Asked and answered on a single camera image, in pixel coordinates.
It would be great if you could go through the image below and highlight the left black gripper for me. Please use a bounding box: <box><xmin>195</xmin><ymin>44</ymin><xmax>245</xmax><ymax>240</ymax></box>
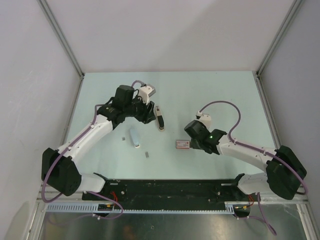
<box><xmin>124</xmin><ymin>93</ymin><xmax>157</xmax><ymax>124</ymax></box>

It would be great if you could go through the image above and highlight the beige black stapler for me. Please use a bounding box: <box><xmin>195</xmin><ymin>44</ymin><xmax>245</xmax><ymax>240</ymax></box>
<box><xmin>155</xmin><ymin>105</ymin><xmax>165</xmax><ymax>132</ymax></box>

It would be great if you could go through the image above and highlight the red white staple box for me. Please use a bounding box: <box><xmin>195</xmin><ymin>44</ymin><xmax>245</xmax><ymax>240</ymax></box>
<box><xmin>176</xmin><ymin>140</ymin><xmax>191</xmax><ymax>149</ymax></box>

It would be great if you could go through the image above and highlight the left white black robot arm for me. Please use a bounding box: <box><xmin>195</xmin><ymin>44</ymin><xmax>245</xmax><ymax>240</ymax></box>
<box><xmin>41</xmin><ymin>84</ymin><xmax>156</xmax><ymax>200</ymax></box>

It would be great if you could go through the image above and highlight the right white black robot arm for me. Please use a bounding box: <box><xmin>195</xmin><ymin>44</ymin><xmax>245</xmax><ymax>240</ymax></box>
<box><xmin>184</xmin><ymin>119</ymin><xmax>307</xmax><ymax>201</ymax></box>

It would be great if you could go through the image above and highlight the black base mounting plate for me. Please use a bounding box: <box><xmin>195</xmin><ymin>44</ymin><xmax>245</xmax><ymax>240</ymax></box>
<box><xmin>82</xmin><ymin>174</ymin><xmax>255</xmax><ymax>203</ymax></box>

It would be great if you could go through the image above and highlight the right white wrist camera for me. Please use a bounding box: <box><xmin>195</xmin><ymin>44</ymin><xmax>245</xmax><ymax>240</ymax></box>
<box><xmin>195</xmin><ymin>111</ymin><xmax>212</xmax><ymax>130</ymax></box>

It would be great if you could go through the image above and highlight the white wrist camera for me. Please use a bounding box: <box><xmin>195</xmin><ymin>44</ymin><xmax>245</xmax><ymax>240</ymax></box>
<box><xmin>138</xmin><ymin>85</ymin><xmax>156</xmax><ymax>104</ymax></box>
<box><xmin>195</xmin><ymin>111</ymin><xmax>212</xmax><ymax>130</ymax></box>

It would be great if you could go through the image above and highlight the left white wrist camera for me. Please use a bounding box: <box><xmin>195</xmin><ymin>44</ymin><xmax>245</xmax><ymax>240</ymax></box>
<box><xmin>138</xmin><ymin>85</ymin><xmax>156</xmax><ymax>104</ymax></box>

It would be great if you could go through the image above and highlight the grey slotted cable duct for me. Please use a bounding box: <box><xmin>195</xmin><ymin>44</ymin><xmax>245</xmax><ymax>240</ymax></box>
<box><xmin>46</xmin><ymin>201</ymin><xmax>237</xmax><ymax>214</ymax></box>

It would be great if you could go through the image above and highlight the aluminium frame rail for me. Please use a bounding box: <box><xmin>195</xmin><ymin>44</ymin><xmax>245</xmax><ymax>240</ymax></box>
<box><xmin>37</xmin><ymin>182</ymin><xmax>87</xmax><ymax>201</ymax></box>

